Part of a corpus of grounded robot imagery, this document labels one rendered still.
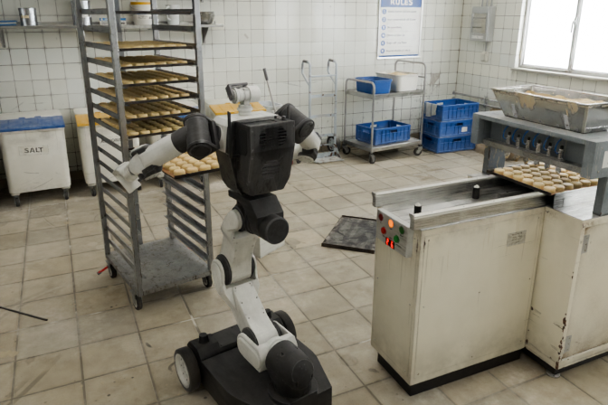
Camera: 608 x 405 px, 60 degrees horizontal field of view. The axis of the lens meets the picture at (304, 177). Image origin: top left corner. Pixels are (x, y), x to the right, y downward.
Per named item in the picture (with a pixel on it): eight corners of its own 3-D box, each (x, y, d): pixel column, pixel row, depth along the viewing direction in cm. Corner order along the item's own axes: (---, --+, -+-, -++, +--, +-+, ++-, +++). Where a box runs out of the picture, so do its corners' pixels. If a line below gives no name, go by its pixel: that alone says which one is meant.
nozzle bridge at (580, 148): (512, 167, 297) (519, 108, 286) (634, 209, 234) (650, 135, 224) (466, 174, 284) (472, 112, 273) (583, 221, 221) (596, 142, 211)
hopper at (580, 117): (528, 110, 278) (532, 84, 274) (628, 131, 230) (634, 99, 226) (487, 115, 267) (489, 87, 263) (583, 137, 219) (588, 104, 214)
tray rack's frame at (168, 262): (217, 285, 329) (201, -16, 276) (137, 310, 301) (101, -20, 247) (175, 249, 379) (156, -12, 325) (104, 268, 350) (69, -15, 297)
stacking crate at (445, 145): (455, 143, 709) (456, 127, 703) (475, 149, 673) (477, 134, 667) (418, 146, 686) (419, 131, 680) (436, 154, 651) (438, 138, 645)
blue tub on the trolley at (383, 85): (373, 89, 635) (374, 75, 631) (394, 93, 602) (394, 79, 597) (352, 90, 622) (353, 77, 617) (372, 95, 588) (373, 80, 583)
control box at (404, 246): (381, 235, 240) (383, 207, 236) (413, 257, 219) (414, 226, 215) (375, 237, 238) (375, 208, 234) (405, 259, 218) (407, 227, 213)
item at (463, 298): (477, 326, 293) (494, 174, 266) (524, 362, 263) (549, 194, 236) (368, 359, 265) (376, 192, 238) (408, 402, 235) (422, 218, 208)
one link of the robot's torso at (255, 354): (298, 360, 230) (298, 334, 226) (259, 378, 219) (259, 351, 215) (272, 337, 246) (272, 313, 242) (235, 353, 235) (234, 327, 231)
